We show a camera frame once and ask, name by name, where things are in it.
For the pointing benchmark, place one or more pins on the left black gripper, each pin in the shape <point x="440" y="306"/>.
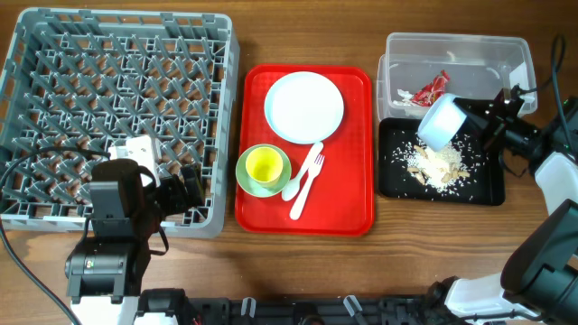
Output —
<point x="179" y="201"/>

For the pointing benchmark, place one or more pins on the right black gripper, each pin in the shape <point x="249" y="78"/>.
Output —
<point x="489" y="116"/>

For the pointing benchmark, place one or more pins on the light blue plastic bowl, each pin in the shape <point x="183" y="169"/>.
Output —
<point x="441" y="123"/>

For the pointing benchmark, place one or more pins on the red snack wrapper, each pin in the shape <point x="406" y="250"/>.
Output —
<point x="432" y="91"/>

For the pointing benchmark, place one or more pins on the green plastic saucer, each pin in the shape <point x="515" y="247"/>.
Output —
<point x="251" y="187"/>

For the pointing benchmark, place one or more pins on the rice and food scraps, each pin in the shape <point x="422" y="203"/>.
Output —
<point x="443" y="172"/>

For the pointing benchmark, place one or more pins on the yellow plastic cup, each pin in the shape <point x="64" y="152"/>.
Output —
<point x="264" y="165"/>

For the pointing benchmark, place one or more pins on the white paper napkin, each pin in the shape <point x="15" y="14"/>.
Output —
<point x="406" y="99"/>

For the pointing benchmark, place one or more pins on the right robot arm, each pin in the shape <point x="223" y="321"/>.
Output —
<point x="536" y="283"/>

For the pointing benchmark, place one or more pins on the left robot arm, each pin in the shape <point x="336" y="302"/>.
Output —
<point x="106" y="267"/>

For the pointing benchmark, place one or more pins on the clear plastic waste bin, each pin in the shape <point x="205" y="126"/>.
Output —
<point x="479" y="67"/>

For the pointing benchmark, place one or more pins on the grey plastic dishwasher rack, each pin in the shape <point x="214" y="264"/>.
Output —
<point x="90" y="79"/>

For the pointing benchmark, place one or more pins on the black rectangular tray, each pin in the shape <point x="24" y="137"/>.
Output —
<point x="396" y="140"/>

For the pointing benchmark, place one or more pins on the white plastic spoon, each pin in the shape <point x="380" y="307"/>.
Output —
<point x="292" y="187"/>

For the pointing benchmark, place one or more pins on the white plastic fork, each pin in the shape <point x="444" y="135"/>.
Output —
<point x="297" y="208"/>

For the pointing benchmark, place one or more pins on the light blue round plate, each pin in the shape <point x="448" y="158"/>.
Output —
<point x="304" y="107"/>

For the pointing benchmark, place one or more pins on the red plastic serving tray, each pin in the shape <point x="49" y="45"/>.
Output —
<point x="341" y="201"/>

